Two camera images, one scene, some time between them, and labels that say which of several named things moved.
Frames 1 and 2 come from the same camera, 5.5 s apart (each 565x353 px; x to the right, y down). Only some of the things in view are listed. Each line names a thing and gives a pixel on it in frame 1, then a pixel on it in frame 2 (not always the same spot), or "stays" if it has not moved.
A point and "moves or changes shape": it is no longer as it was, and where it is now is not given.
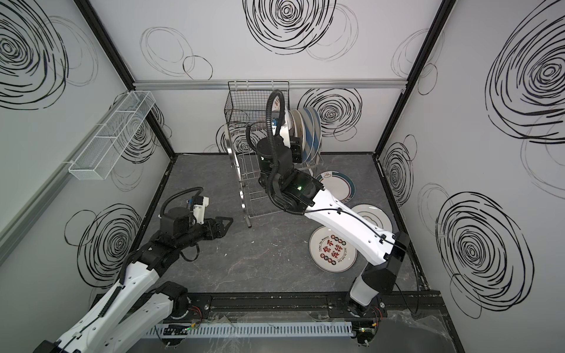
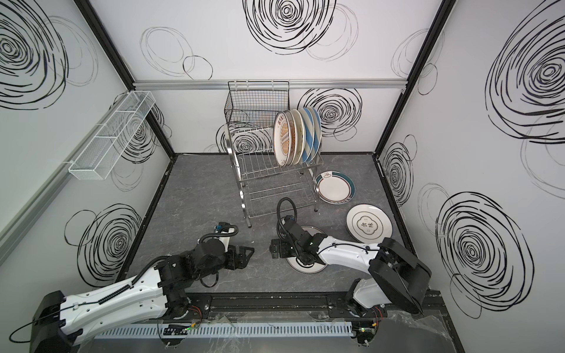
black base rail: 318,307 stays
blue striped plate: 310,133 stays
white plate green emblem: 375,215 stays
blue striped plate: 316,134 stays
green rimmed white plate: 338,184 stays
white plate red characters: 329,251 moves or changes shape
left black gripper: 211,229 -> 239,257
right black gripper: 296,150 -> 279,247
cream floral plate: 299,126 stays
